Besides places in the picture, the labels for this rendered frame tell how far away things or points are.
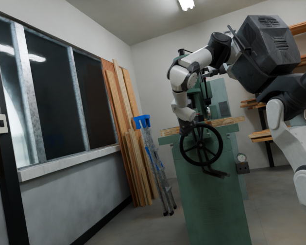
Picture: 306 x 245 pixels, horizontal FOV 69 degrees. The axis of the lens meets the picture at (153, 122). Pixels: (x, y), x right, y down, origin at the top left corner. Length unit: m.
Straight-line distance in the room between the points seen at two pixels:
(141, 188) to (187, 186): 1.44
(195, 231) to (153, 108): 2.90
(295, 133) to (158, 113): 3.36
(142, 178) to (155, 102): 1.76
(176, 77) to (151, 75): 3.40
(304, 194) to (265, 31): 0.75
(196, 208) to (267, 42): 1.22
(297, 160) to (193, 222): 0.95
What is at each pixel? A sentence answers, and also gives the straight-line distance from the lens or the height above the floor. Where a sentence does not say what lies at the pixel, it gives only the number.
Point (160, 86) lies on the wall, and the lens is 4.35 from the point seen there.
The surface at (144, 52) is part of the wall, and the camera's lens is 4.58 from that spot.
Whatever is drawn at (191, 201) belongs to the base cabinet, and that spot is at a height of 0.39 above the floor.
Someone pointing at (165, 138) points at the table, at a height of 0.88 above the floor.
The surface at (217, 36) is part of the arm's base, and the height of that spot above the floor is 1.36.
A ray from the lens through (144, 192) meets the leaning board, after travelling 3.13.
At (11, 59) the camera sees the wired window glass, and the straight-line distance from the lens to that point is 2.33.
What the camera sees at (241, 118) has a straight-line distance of 1.90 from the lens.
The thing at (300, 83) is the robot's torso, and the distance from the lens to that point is 1.14.
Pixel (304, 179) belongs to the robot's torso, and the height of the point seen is 0.64.
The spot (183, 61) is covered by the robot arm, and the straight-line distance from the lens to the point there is 1.07.
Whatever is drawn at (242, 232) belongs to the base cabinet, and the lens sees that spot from 1.91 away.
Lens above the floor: 0.96
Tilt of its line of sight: 2 degrees up
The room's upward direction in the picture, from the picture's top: 11 degrees counter-clockwise
